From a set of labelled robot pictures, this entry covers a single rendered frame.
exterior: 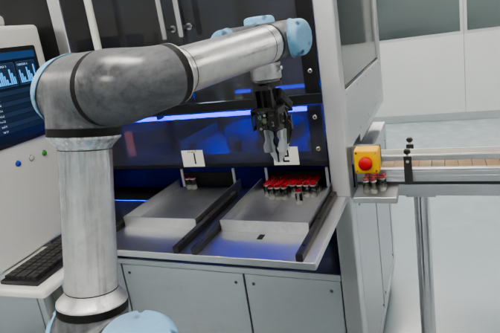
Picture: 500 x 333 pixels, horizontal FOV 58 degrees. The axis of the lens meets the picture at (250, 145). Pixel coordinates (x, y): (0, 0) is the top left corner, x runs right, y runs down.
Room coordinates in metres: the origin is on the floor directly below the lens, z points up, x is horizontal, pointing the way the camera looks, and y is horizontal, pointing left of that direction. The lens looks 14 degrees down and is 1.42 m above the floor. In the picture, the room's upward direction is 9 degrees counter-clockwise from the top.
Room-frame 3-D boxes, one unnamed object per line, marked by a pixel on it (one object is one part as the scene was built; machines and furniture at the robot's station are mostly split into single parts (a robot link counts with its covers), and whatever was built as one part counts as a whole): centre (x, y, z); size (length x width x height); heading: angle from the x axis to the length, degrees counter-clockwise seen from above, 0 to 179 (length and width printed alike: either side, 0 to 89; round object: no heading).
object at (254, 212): (1.30, -0.07, 0.90); 0.34 x 0.26 x 0.04; 156
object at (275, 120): (1.10, -0.06, 1.24); 0.09 x 0.08 x 0.12; 157
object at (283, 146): (1.10, -0.08, 1.13); 0.06 x 0.03 x 0.09; 157
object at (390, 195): (1.34, -0.38, 0.87); 0.14 x 0.13 x 0.02; 156
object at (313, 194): (1.38, -0.11, 0.90); 0.18 x 0.02 x 0.05; 66
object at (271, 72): (1.11, -0.07, 1.32); 0.08 x 0.08 x 0.05
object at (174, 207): (1.44, 0.24, 0.90); 0.34 x 0.26 x 0.04; 156
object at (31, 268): (1.39, 0.66, 0.82); 0.40 x 0.14 x 0.02; 160
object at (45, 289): (1.40, 0.68, 0.79); 0.45 x 0.28 x 0.03; 160
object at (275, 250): (1.31, 0.11, 0.87); 0.70 x 0.48 x 0.02; 66
